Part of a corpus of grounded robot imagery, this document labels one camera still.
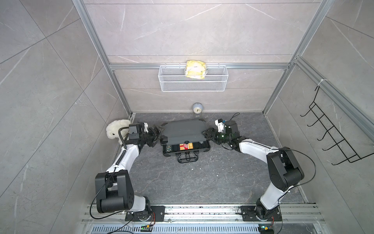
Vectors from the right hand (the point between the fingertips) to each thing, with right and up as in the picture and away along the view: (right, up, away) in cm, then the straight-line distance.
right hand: (205, 134), depth 89 cm
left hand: (-26, +3, -3) cm, 26 cm away
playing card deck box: (-11, -9, +7) cm, 15 cm away
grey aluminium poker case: (-12, -3, -2) cm, 13 cm away
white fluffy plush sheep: (-56, +3, -3) cm, 56 cm away
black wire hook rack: (+58, -3, -25) cm, 64 cm away
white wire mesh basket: (-21, +38, +12) cm, 45 cm away
